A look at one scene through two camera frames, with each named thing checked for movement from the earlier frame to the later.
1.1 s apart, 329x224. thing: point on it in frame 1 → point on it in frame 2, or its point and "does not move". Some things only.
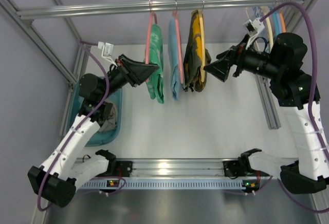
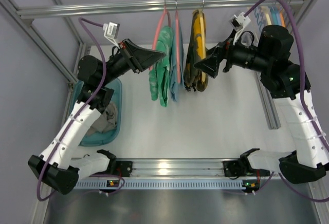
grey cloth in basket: (110, 124) does not move
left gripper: (127, 70) → (129, 58)
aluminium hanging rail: (39, 13) does not move
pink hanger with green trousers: (151, 15) → (165, 10)
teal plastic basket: (75, 105) does not move
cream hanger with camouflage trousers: (203, 59) does not move
